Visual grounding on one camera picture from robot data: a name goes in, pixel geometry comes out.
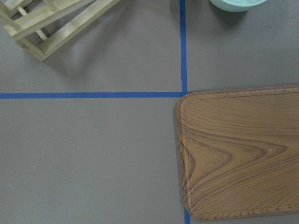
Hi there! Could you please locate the brown wooden tray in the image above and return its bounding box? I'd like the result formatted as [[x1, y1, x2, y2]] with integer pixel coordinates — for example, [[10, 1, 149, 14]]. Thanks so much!
[[177, 85, 299, 221]]

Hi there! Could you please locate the mint green bowl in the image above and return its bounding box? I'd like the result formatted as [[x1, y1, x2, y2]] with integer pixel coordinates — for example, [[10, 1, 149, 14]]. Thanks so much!
[[210, 0, 266, 12]]

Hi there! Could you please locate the wooden rack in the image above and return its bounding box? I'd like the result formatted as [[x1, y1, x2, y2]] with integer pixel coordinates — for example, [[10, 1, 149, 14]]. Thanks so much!
[[0, 0, 117, 61]]

